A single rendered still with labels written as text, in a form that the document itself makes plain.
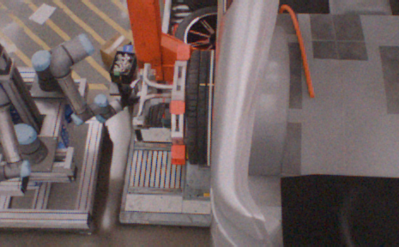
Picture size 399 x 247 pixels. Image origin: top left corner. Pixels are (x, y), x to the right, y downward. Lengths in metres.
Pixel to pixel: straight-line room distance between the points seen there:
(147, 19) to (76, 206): 1.28
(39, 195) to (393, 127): 2.20
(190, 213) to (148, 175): 0.42
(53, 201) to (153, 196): 0.65
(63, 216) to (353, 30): 2.12
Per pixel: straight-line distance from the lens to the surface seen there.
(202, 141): 2.62
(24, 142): 2.73
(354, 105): 2.79
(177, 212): 3.42
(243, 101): 1.86
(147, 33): 3.08
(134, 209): 3.46
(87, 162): 3.50
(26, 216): 3.44
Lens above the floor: 3.23
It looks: 57 degrees down
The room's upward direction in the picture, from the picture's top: 2 degrees counter-clockwise
